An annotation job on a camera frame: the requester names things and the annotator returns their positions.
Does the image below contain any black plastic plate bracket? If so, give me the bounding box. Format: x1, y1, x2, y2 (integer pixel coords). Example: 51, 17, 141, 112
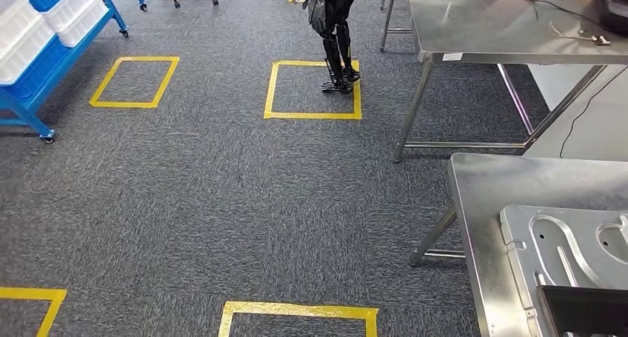
535, 285, 628, 337

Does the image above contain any steel workbench table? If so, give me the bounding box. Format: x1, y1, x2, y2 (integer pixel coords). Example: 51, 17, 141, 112
408, 153, 628, 337

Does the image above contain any black humanoid robot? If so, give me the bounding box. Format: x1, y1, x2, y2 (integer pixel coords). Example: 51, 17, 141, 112
293, 0, 375, 96

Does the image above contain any stamped silver metal plate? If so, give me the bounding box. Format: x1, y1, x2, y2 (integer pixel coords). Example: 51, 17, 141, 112
499, 204, 628, 337

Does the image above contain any small steel table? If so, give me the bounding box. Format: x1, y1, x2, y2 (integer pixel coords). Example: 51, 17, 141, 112
390, 0, 628, 163

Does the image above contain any white plastic crate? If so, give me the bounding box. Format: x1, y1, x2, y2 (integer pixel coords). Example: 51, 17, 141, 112
41, 0, 110, 49
0, 0, 56, 85

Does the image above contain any large white cabinet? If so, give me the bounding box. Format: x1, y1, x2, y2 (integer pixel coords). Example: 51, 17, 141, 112
522, 64, 628, 161

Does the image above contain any black foam tray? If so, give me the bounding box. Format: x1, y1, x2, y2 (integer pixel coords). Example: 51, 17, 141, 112
595, 0, 628, 36

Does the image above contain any thin black power cord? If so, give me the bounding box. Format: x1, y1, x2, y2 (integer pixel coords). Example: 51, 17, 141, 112
559, 67, 628, 159

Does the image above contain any black laptop cable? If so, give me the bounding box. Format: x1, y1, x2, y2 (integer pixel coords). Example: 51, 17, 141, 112
512, 0, 605, 30

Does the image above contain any pale cable with connector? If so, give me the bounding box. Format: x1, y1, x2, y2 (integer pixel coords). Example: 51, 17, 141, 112
548, 20, 612, 47

